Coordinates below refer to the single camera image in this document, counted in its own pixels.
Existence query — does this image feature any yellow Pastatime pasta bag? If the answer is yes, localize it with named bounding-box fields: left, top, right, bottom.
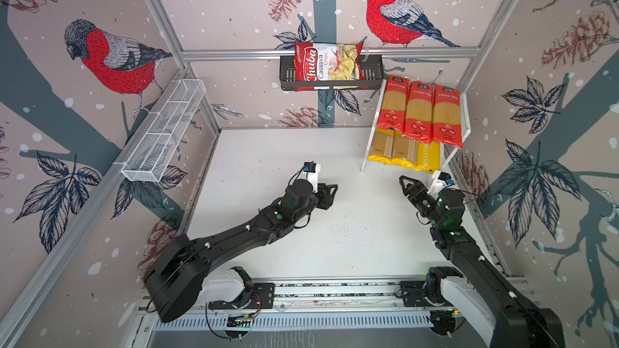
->
left=415, top=142, right=441, bottom=174

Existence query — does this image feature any yellow pasta bag top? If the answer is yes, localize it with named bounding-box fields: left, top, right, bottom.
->
left=368, top=128, right=395, bottom=165

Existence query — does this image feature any red spaghetti bag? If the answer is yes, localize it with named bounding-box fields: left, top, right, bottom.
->
left=431, top=85, right=463, bottom=148
left=402, top=82, right=434, bottom=144
left=377, top=76, right=410, bottom=132

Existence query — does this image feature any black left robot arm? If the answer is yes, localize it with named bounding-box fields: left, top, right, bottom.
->
left=143, top=180, right=338, bottom=322

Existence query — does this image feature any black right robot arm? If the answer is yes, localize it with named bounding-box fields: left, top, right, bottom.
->
left=399, top=176, right=565, bottom=347

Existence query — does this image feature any white two-tier shelf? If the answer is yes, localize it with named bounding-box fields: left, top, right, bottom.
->
left=360, top=80, right=472, bottom=173

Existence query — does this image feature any red cassava chips bag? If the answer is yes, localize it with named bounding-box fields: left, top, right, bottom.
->
left=293, top=42, right=364, bottom=82

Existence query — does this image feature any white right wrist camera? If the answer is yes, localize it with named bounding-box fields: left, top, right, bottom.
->
left=428, top=170, right=455, bottom=198

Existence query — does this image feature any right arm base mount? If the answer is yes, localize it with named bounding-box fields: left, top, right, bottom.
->
left=396, top=280, right=456, bottom=310

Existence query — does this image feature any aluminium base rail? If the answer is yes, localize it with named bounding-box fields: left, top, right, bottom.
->
left=147, top=270, right=427, bottom=316

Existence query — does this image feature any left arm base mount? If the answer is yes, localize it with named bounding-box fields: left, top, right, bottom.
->
left=208, top=283, right=275, bottom=310

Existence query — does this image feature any black wall basket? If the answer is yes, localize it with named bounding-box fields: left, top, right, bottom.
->
left=280, top=55, right=388, bottom=91

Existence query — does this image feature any white wire mesh basket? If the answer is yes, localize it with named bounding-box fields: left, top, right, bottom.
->
left=121, top=79, right=206, bottom=183

